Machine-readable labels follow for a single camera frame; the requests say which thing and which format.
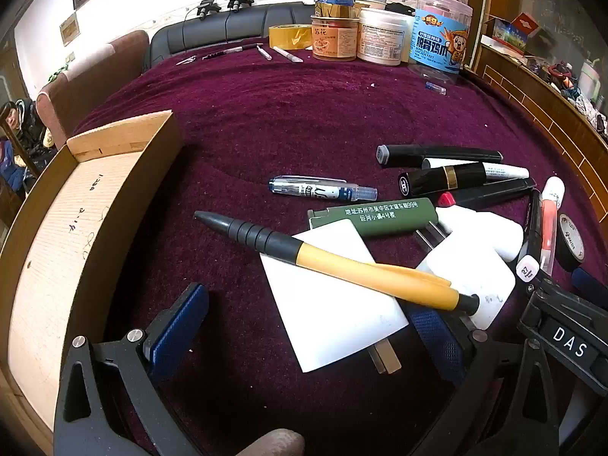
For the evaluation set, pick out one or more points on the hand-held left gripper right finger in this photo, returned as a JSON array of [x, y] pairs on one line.
[[437, 342]]

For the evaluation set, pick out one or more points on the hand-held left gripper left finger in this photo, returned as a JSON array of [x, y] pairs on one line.
[[183, 320]]

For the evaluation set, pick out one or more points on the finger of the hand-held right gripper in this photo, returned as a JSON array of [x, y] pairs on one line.
[[589, 281]]

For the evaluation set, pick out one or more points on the black marker white cap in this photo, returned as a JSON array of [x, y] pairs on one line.
[[534, 232]]

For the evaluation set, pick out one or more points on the yellow and black pen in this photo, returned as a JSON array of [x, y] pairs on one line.
[[361, 270]]

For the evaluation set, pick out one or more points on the white card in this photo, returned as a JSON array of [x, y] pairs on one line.
[[332, 313]]

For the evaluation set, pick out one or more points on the wooden tray box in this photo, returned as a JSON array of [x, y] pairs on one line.
[[57, 247]]

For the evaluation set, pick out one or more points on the person's left hand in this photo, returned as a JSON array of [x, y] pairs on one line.
[[270, 444]]

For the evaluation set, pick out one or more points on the black tape roll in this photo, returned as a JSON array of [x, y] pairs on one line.
[[567, 251]]

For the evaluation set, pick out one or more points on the tan wooden stick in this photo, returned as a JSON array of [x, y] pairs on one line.
[[387, 361]]

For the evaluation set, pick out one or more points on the orange and white tube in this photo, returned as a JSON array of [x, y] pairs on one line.
[[548, 228]]

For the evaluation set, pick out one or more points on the black pen red tip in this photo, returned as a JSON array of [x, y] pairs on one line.
[[498, 190]]

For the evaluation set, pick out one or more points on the dark green flat tool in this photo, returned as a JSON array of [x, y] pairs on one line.
[[380, 216]]

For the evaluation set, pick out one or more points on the black lipstick gold band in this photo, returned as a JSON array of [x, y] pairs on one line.
[[427, 180]]

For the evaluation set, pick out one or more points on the wooden side cabinet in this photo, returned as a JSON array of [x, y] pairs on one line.
[[546, 114]]

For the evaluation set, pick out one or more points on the black marker grey cap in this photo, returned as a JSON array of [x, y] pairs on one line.
[[451, 154]]

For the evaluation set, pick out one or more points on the blue clear correction pen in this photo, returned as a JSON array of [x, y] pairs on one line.
[[323, 190]]

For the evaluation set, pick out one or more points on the white kettle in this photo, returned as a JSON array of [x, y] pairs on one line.
[[589, 78]]

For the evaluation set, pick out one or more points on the small blue clear cap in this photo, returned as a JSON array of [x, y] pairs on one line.
[[434, 88]]

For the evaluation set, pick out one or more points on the brown armchair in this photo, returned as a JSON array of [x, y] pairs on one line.
[[95, 85]]

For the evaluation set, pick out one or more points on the blue printed box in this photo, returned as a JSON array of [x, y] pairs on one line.
[[510, 35]]

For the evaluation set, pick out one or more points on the metal tweezers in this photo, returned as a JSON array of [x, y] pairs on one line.
[[186, 60]]

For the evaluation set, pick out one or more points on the short white pen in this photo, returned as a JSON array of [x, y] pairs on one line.
[[264, 52]]

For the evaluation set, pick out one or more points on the clear jar blue label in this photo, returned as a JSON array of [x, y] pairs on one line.
[[437, 42]]

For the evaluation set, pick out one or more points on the long white pen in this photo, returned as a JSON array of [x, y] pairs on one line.
[[287, 54]]

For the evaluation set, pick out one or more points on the dark grey sofa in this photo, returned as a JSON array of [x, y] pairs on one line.
[[213, 28]]

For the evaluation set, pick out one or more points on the yellow tape roll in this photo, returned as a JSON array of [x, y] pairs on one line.
[[285, 40]]

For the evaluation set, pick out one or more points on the white plastic tub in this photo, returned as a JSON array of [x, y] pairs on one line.
[[382, 38]]

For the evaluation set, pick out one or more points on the black clamp device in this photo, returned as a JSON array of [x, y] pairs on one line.
[[207, 8], [238, 0]]

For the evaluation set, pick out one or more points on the orange label jar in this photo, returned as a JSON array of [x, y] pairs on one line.
[[332, 40]]

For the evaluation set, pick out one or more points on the small wall picture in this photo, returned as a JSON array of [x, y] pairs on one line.
[[70, 28]]

